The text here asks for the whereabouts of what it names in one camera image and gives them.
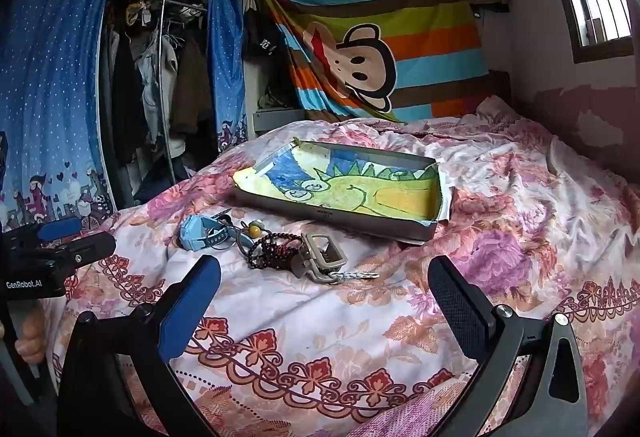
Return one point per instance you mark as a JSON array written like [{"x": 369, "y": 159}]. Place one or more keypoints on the white board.
[{"x": 270, "y": 121}]

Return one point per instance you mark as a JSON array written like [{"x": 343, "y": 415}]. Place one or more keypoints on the chrome wardrobe pole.
[{"x": 161, "y": 67}]

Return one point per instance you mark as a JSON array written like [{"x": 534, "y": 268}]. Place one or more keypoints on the dark wooden headboard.
[{"x": 500, "y": 87}]

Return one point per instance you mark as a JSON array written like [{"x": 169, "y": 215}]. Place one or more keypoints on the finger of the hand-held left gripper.
[
  {"x": 60, "y": 229},
  {"x": 85, "y": 247}
]

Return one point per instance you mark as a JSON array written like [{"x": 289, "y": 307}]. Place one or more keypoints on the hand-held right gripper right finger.
[{"x": 460, "y": 302}]

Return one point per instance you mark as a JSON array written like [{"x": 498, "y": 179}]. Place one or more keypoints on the striped monkey print blanket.
[{"x": 425, "y": 67}]

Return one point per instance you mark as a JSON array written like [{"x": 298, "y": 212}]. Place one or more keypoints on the black garment with white print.
[{"x": 265, "y": 42}]

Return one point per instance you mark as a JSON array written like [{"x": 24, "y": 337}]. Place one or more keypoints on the rack of hanging clothes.
[{"x": 190, "y": 82}]

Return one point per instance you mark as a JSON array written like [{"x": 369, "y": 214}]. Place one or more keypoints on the person's left hand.
[{"x": 30, "y": 337}]

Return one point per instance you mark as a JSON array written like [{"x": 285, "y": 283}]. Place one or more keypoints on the wide blue dotted curtain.
[{"x": 50, "y": 92}]

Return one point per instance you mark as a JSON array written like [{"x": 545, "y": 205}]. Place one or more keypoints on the blue wrist watch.
[{"x": 195, "y": 232}]

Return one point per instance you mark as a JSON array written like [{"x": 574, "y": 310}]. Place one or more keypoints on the pink floral blanket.
[{"x": 500, "y": 217}]

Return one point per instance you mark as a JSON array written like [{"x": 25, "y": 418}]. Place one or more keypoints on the grey tray with dinosaur drawing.
[{"x": 350, "y": 197}]

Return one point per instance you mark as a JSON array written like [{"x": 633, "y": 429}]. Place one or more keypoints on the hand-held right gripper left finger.
[{"x": 190, "y": 302}]

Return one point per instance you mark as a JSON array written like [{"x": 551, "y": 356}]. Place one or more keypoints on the narrow blue dotted curtain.
[{"x": 225, "y": 67}]

